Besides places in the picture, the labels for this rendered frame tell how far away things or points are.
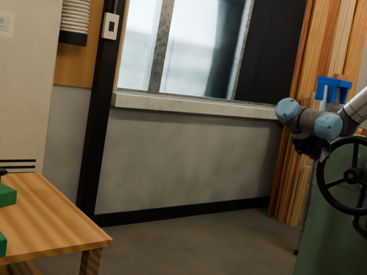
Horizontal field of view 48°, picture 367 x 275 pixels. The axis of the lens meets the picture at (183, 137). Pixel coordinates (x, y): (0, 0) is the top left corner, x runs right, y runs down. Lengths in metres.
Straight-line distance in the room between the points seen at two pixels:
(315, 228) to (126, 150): 1.23
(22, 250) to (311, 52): 2.66
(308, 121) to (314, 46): 2.15
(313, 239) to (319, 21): 1.96
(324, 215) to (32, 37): 1.45
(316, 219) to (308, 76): 1.68
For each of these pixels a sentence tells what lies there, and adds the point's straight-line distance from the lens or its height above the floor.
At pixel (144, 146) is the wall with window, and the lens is 2.61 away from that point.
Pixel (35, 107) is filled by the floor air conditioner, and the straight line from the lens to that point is 1.93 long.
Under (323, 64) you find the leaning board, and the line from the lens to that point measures 3.57.
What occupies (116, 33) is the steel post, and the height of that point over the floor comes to 1.18.
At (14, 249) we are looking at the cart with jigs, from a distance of 1.24.
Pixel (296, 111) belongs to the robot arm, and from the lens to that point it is 1.28.
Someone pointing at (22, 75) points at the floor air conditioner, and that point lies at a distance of 1.89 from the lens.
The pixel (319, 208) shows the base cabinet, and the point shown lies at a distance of 1.89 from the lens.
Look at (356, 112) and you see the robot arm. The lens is 1.34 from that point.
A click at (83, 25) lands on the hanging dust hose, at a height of 1.18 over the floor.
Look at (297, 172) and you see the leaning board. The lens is 3.29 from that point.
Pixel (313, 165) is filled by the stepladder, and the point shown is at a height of 0.60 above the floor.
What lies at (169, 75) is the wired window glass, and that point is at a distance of 2.69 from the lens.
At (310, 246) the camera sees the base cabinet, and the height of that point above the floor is 0.41.
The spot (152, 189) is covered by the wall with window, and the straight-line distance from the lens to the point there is 2.76.
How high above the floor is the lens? 1.11
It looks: 11 degrees down
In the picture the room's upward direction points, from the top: 11 degrees clockwise
